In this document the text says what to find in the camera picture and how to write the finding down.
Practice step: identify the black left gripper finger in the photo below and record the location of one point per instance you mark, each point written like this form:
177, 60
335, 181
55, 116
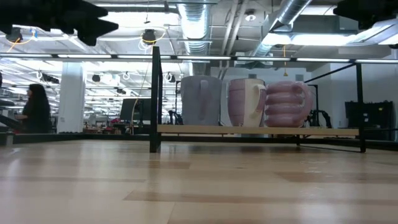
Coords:
91, 10
94, 31

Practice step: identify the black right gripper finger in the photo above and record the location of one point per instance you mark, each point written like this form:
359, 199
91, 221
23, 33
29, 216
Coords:
346, 9

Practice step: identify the ribbed purple mug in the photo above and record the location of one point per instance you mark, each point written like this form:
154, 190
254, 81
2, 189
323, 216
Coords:
286, 105

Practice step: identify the blue-grey mug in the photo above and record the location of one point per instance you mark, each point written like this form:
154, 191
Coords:
192, 102

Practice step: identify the black ceiling-hung device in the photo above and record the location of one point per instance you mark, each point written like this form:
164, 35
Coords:
149, 35

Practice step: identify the white building column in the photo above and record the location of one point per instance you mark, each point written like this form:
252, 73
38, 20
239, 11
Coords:
71, 99

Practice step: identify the black background monitor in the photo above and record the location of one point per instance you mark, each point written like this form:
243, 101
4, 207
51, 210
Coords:
133, 109

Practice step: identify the person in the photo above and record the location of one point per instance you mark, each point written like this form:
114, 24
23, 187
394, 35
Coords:
37, 112

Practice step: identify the black equipment case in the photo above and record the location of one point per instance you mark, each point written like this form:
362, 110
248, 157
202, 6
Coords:
370, 118

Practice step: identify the silver ventilation duct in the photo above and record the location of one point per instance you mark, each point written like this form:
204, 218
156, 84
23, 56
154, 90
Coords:
286, 12
194, 28

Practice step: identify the black metal table frame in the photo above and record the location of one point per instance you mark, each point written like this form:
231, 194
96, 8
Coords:
93, 137

